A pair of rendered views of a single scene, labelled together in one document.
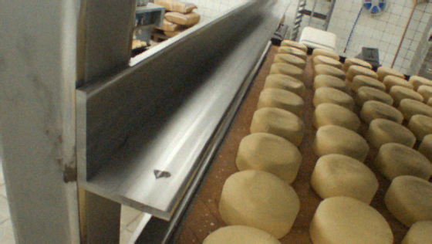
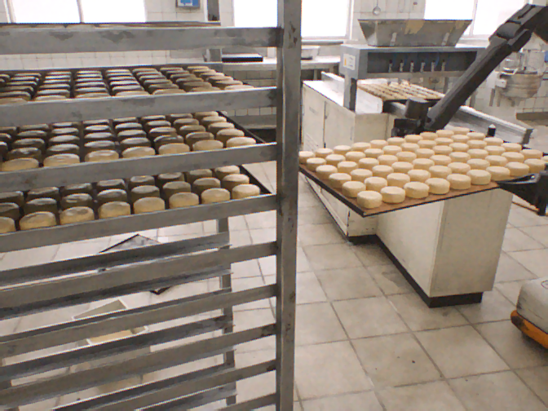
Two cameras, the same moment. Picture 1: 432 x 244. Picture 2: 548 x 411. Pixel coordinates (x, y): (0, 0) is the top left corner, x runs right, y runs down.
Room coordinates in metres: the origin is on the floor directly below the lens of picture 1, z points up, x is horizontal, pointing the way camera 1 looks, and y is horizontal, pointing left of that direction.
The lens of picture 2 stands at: (0.21, -1.11, 1.36)
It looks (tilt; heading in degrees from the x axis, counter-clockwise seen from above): 23 degrees down; 58
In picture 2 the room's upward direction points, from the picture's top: straight up
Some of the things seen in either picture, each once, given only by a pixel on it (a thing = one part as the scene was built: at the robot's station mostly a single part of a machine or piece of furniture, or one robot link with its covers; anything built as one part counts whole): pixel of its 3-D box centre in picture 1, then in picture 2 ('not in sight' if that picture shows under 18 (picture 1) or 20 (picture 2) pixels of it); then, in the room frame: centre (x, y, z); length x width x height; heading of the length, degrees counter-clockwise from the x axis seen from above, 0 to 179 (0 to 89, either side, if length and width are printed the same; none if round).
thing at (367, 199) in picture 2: not in sight; (369, 199); (0.83, -0.48, 1.00); 0.05 x 0.05 x 0.02
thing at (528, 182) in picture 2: not in sight; (519, 191); (1.16, -0.60, 0.99); 0.09 x 0.07 x 0.07; 125
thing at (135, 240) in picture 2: not in sight; (147, 260); (0.80, 1.26, 0.01); 0.60 x 0.40 x 0.03; 115
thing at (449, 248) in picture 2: not in sight; (436, 199); (2.11, 0.33, 0.45); 0.70 x 0.34 x 0.90; 68
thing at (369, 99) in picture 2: not in sight; (346, 88); (2.29, 1.31, 0.88); 1.28 x 0.01 x 0.07; 68
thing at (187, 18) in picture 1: (183, 16); not in sight; (5.91, 0.82, 0.47); 0.72 x 0.42 x 0.17; 164
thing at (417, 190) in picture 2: not in sight; (416, 190); (0.94, -0.50, 1.01); 0.05 x 0.05 x 0.02
